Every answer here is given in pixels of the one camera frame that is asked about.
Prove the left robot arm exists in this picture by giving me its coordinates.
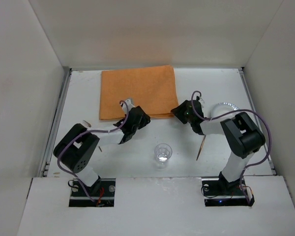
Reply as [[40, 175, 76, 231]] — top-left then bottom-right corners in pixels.
[[53, 106, 150, 193]]

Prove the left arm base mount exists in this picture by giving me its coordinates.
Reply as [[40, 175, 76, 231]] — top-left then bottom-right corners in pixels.
[[68, 178, 116, 207]]

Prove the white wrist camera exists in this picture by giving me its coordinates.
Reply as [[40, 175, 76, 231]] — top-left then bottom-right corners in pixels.
[[196, 96, 205, 104], [120, 98, 135, 114]]

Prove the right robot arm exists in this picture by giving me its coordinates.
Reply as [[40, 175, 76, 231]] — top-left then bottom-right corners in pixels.
[[171, 100, 266, 189]]

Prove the copper fork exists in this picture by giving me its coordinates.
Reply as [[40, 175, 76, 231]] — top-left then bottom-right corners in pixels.
[[82, 120, 102, 152]]

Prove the copper spoon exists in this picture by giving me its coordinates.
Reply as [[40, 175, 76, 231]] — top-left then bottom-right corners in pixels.
[[196, 135, 207, 161]]

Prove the white round plate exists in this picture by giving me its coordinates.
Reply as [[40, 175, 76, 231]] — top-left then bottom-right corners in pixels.
[[210, 102, 239, 118]]

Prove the clear plastic cup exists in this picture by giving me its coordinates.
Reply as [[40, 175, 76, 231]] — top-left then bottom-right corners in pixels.
[[154, 143, 173, 169]]

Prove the orange cloth napkin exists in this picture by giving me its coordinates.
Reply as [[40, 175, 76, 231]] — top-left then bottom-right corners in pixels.
[[99, 65, 178, 120]]

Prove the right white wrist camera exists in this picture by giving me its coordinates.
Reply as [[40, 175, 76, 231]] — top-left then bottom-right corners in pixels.
[[196, 96, 205, 104]]

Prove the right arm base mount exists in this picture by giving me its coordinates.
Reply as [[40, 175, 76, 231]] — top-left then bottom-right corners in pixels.
[[201, 177, 255, 207]]

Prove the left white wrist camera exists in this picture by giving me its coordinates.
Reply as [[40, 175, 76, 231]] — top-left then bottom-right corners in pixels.
[[120, 98, 135, 114]]

